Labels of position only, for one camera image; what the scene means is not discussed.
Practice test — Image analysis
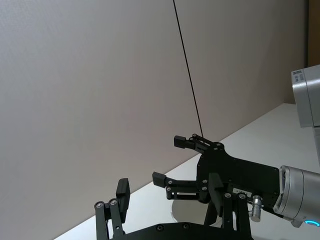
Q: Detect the plain pale wall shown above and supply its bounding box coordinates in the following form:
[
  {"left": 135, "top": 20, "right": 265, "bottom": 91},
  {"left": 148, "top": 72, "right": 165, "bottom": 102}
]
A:
[{"left": 0, "top": 0, "right": 309, "bottom": 240}]

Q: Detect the round grey table disc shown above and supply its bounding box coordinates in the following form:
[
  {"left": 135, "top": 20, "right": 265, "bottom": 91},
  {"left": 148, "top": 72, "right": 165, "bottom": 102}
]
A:
[{"left": 170, "top": 198, "right": 224, "bottom": 224}]

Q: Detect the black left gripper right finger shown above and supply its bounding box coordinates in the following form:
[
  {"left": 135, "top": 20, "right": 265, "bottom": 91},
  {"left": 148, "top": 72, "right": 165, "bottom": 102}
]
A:
[{"left": 203, "top": 172, "right": 253, "bottom": 240}]

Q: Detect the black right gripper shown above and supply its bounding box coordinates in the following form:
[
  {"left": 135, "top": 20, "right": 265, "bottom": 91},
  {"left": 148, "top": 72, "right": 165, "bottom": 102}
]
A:
[{"left": 152, "top": 133, "right": 280, "bottom": 208}]

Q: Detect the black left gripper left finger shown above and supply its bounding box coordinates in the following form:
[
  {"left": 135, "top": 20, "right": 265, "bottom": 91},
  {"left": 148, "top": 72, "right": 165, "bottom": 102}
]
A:
[{"left": 94, "top": 177, "right": 131, "bottom": 240}]

